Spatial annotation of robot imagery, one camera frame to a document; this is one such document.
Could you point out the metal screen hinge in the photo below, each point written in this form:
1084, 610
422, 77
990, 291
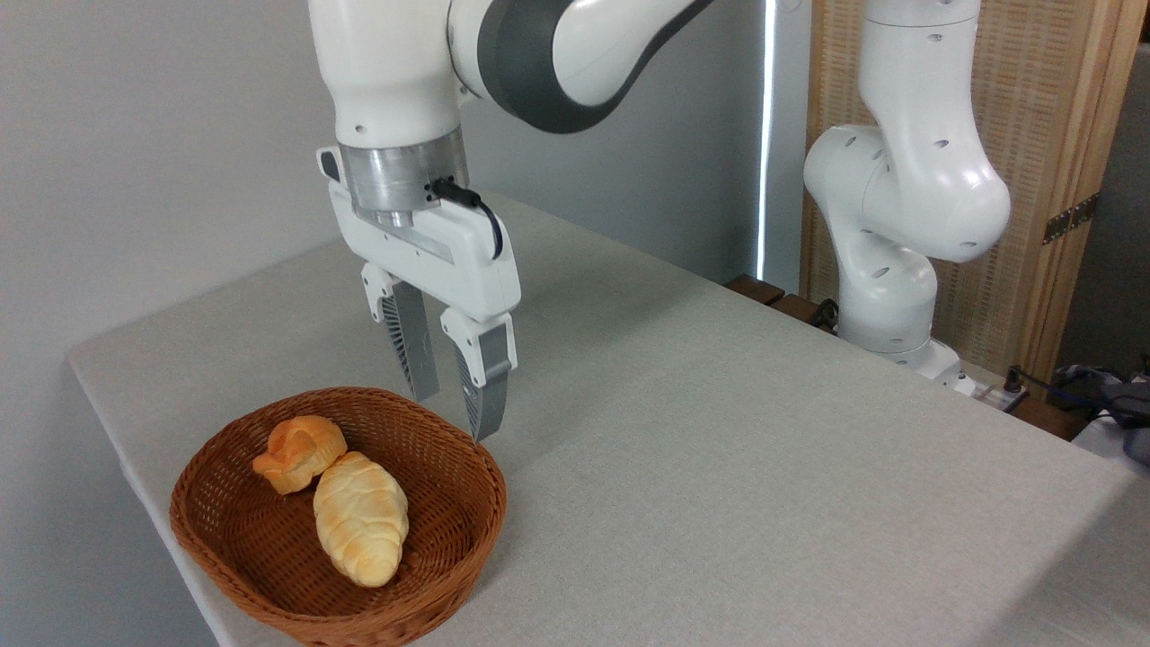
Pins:
1069, 218

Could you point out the long pale bread roll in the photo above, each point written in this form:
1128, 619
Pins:
361, 521

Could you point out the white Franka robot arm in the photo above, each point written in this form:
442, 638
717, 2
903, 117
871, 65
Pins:
907, 180

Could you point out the wooden rattan folding screen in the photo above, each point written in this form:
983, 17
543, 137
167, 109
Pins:
1042, 108

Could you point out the dark brown wooden block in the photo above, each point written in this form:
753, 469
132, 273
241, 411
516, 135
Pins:
795, 308
755, 288
1047, 418

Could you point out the small orange bread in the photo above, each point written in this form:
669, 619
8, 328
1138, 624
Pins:
301, 452

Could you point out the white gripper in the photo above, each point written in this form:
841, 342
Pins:
458, 261

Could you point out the brown wicker basket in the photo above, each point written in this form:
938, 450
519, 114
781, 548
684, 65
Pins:
252, 539

